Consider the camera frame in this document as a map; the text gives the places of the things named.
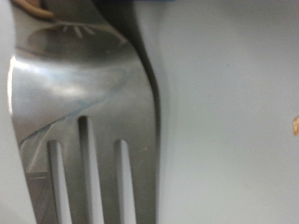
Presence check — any small bread crumb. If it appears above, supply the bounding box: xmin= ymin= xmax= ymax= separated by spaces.
xmin=292 ymin=116 xmax=299 ymax=137

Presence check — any metal spatula with blue block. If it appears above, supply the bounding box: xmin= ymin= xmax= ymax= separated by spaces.
xmin=7 ymin=0 xmax=176 ymax=224

